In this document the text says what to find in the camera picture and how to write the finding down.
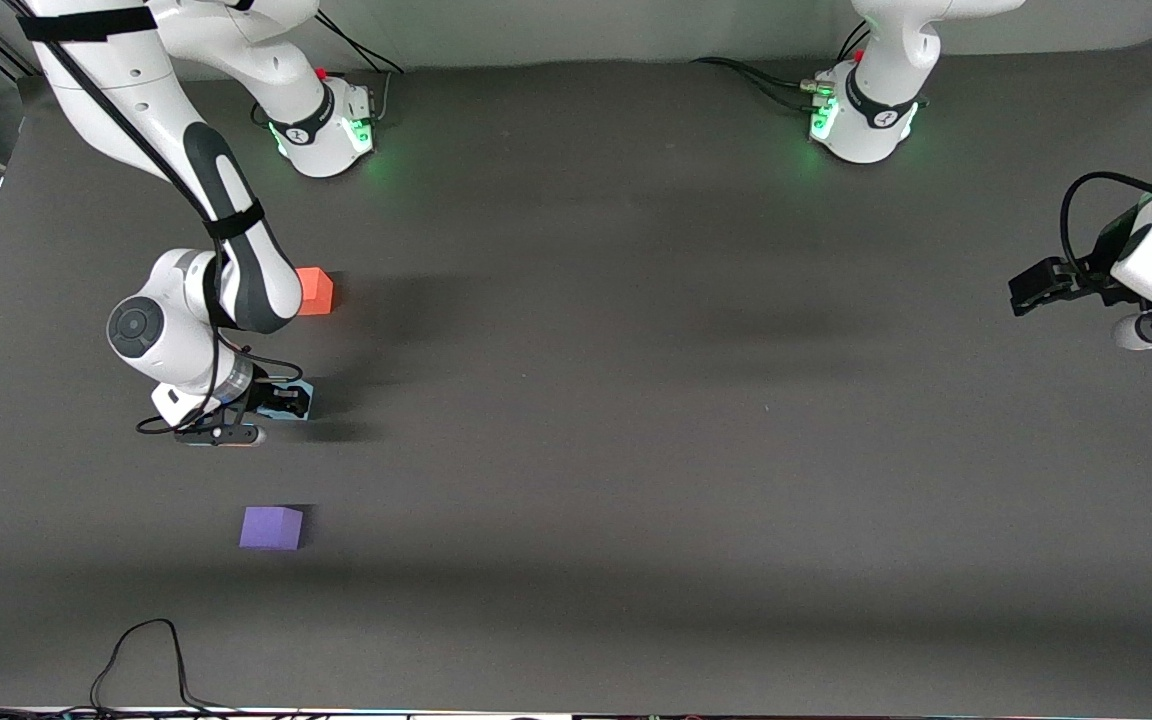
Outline purple foam block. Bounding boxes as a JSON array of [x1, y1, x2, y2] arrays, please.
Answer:
[[238, 505, 305, 552]]

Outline black left base cables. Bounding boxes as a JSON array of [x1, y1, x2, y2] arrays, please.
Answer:
[[690, 18, 873, 113]]

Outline black looped table cable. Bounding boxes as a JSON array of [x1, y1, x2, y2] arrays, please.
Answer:
[[0, 617, 242, 718]]

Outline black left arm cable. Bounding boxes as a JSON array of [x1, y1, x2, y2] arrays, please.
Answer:
[[1059, 171, 1152, 293]]

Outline orange foam block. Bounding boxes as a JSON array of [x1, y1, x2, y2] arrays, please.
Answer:
[[293, 267, 335, 317]]

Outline black base cables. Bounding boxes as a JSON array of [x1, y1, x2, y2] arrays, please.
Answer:
[[690, 18, 873, 113], [314, 12, 414, 128]]

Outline black right base cables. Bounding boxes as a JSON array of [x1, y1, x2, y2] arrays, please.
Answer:
[[314, 12, 414, 128]]

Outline light blue foam block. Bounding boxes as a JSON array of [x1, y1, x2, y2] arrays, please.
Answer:
[[254, 379, 316, 424]]

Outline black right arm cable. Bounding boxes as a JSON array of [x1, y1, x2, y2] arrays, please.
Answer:
[[28, 5, 309, 438]]

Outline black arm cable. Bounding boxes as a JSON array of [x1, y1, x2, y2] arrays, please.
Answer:
[[28, 5, 309, 438], [1059, 171, 1152, 293]]

